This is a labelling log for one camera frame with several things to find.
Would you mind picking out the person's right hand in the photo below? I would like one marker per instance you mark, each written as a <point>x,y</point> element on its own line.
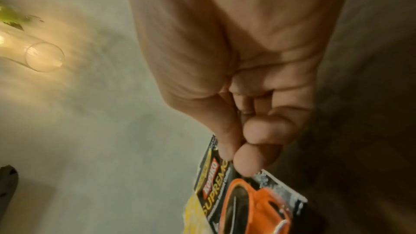
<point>227,55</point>

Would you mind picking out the black and orange coffee sachet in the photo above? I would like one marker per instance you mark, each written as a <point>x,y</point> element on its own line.
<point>240,199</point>

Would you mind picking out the clear drinking glass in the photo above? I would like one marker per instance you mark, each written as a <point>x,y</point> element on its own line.
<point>39,54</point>

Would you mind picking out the green leafy plant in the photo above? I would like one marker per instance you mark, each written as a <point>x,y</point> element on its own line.
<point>14,17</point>

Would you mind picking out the dark grey object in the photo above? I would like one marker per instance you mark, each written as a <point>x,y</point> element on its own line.
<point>7,184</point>

